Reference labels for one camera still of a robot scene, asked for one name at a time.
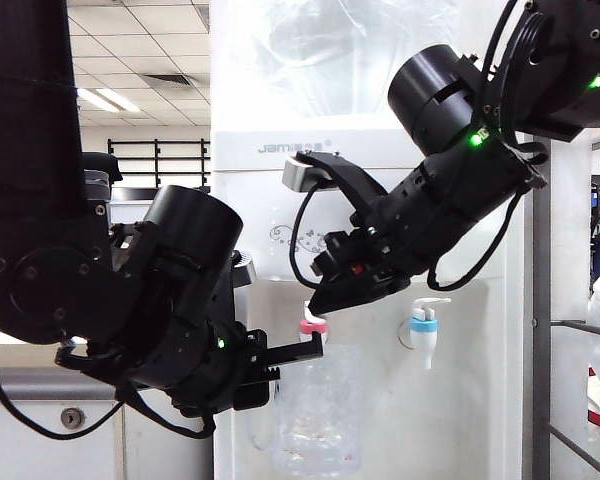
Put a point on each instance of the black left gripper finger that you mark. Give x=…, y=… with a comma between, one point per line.
x=290, y=352
x=273, y=376

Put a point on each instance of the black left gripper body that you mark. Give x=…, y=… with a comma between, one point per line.
x=247, y=395

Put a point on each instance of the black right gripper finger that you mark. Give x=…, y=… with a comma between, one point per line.
x=360, y=300
x=365, y=283

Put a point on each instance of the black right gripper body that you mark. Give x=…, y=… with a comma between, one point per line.
x=365, y=255

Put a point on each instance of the red-collared white water tap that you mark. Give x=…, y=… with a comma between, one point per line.
x=312, y=327

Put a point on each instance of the clear plastic mug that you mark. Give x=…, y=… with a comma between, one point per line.
x=320, y=425

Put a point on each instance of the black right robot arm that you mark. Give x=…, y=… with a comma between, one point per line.
x=455, y=200

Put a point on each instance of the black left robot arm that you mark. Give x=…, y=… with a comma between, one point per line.
x=55, y=275

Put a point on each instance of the blue-collared white water tap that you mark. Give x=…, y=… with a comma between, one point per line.
x=422, y=327

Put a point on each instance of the white floral-print water dispenser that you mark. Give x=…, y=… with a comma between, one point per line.
x=405, y=145

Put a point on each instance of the plastic-wrapped clear water jug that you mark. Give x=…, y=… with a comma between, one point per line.
x=330, y=60

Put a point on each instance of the dark grey metal rack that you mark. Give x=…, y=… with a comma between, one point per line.
x=541, y=300

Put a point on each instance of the white cabinet with lock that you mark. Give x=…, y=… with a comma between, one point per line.
x=30, y=450

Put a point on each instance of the ceiling air vent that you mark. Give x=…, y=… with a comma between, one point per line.
x=167, y=81

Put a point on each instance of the fluorescent ceiling light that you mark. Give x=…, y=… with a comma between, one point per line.
x=110, y=100

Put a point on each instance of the black right camera bracket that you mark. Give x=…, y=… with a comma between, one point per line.
x=350, y=185

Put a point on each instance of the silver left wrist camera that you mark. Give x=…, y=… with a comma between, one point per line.
x=245, y=272

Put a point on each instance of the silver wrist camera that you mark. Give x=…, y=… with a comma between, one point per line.
x=300, y=175
x=245, y=272

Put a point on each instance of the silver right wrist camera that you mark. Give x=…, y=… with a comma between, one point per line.
x=300, y=175

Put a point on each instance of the black wall rack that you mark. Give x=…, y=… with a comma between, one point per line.
x=156, y=160

